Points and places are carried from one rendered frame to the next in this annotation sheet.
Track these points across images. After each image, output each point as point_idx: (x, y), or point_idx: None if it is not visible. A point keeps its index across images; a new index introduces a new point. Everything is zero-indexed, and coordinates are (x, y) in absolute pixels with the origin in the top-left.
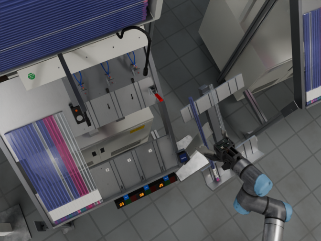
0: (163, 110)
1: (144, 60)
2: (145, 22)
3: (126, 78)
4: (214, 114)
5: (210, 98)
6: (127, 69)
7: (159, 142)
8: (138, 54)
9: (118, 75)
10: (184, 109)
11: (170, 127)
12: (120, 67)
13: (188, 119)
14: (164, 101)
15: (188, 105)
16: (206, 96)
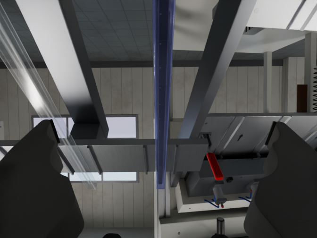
0: (209, 106)
1: (196, 189)
2: (179, 225)
3: (234, 180)
4: (53, 60)
5: (91, 163)
6: (223, 186)
7: (288, 11)
8: (199, 193)
9: (240, 183)
10: (186, 170)
11: (225, 56)
12: (229, 188)
13: (188, 148)
14: (195, 121)
15: (169, 171)
16: (108, 169)
